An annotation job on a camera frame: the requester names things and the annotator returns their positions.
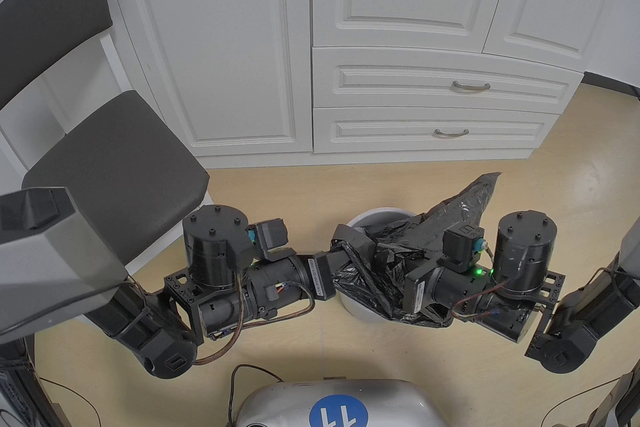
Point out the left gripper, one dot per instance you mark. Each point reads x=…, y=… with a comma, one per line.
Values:
x=295, y=272

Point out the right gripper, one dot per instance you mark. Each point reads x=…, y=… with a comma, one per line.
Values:
x=450, y=287

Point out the black plastic bag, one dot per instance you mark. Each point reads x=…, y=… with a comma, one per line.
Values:
x=450, y=215

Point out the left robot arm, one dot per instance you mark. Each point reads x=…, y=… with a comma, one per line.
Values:
x=60, y=255

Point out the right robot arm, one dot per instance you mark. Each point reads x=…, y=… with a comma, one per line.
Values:
x=527, y=250

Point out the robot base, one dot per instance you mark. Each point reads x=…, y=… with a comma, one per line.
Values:
x=280, y=405

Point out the white trash bin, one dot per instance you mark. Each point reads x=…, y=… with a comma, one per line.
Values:
x=370, y=215

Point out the white wardrobe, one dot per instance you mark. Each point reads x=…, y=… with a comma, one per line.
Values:
x=225, y=40

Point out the white chair grey cushions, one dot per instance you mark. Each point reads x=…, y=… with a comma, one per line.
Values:
x=115, y=165

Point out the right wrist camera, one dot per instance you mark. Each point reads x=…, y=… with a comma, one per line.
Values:
x=462, y=240

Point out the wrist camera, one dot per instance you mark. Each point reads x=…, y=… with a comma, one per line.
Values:
x=270, y=235
x=462, y=240

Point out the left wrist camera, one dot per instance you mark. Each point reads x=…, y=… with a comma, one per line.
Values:
x=270, y=235

